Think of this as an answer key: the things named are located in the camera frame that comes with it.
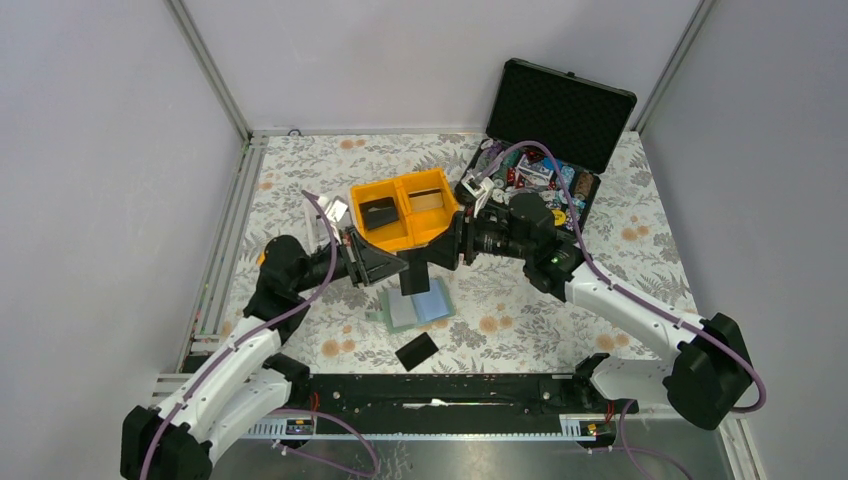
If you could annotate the card in yellow bin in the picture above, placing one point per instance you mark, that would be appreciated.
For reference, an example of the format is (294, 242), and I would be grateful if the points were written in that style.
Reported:
(425, 200)

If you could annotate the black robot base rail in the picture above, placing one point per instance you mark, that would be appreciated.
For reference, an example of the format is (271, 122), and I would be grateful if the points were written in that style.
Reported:
(452, 405)

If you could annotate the dark card in bin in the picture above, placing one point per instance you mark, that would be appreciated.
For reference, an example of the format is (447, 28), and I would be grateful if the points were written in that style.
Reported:
(379, 213)

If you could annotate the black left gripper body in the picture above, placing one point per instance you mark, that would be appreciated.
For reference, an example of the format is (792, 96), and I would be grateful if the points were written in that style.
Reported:
(320, 262)

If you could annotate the yellow big blind chip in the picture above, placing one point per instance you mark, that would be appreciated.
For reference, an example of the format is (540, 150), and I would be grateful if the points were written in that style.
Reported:
(560, 218)

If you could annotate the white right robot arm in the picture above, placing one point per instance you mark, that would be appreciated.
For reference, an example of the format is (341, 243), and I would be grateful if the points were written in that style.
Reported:
(702, 369)

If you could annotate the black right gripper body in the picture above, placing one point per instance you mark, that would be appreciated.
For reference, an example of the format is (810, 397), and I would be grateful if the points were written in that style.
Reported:
(495, 237)

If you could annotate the floral table mat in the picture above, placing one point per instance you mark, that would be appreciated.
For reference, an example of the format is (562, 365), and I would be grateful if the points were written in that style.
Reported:
(502, 323)

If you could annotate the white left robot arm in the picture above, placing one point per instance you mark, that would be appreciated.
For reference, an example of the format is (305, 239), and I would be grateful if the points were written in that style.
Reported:
(247, 377)

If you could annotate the black credit card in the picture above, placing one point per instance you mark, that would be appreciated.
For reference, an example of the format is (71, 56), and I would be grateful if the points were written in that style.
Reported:
(415, 352)

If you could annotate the black poker chip case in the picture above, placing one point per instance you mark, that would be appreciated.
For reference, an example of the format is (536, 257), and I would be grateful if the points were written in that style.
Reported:
(558, 133)

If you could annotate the yellow double storage bin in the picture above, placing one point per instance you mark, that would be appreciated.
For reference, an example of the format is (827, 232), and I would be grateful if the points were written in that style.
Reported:
(413, 229)

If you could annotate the white storage bin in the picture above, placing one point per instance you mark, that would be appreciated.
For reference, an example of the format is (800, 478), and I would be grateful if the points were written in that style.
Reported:
(326, 216)

